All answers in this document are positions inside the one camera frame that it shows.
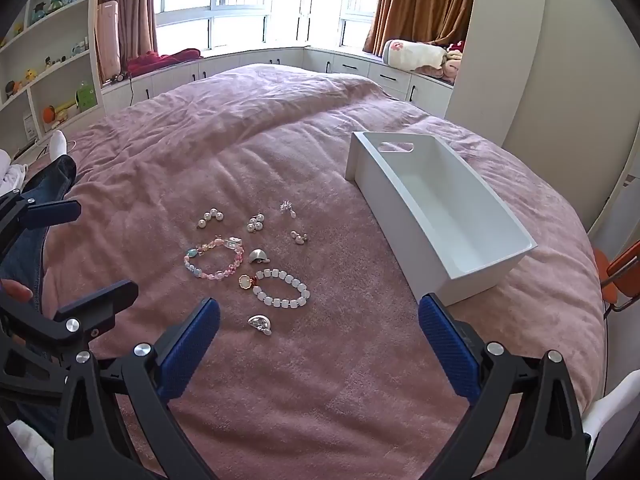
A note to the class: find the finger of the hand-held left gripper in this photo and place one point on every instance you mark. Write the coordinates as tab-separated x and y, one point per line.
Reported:
100	302
50	212

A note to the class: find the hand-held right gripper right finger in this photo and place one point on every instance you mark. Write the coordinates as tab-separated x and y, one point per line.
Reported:
447	345

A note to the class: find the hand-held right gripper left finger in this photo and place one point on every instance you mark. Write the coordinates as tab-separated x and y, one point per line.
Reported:
190	345

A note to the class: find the white rectangular storage box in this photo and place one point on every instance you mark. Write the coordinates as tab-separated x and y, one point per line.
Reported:
450	240

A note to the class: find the pearl cluster earring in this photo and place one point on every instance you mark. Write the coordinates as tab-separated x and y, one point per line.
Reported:
210	217
254	225

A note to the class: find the crystal drop earring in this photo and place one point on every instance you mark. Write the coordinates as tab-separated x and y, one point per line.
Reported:
286	206

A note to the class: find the person's left hand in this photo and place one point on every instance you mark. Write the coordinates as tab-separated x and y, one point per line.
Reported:
15	290

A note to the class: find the pale folded quilt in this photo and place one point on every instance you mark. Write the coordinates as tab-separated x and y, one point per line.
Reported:
10	175

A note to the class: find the person's white sock foot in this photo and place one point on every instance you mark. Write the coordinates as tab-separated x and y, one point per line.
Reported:
57	144

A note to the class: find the chunky silver earring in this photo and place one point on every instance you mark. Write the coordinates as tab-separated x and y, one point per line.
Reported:
260	323

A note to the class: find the white fuzzy garment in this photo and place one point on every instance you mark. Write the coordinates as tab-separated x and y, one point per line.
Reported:
30	452

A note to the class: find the orange toy horn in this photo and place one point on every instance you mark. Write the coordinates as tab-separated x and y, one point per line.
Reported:
52	112

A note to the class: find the silver shell earring middle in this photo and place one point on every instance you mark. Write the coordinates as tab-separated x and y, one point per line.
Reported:
257	256

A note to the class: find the green toy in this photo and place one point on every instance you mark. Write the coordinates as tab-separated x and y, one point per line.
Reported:
86	95

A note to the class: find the small pearl drop earring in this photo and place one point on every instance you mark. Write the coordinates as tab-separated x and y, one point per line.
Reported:
299	237

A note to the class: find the white bookshelf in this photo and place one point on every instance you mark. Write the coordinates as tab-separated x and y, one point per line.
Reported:
55	55

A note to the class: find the pink standing appliance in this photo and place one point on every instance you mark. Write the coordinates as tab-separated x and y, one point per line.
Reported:
109	40

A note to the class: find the red cloth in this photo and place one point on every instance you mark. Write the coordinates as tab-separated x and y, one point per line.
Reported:
160	59

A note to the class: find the orange chair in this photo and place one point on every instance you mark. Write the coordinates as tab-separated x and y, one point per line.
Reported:
625	265

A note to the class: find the pink fleece blanket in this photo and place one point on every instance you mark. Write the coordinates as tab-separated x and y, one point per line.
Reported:
300	160

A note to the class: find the brown curtain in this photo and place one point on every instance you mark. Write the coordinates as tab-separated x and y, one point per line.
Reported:
127	5
425	0

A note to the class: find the white window seat cabinets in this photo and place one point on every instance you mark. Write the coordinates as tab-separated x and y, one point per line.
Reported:
280	60

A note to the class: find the pink plush toy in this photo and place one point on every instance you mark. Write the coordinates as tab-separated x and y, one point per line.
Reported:
454	62

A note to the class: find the rolled cream blanket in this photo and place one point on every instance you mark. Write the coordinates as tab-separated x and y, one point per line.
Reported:
415	55

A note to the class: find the white chair frame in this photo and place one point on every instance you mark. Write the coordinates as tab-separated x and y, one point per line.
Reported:
615	400

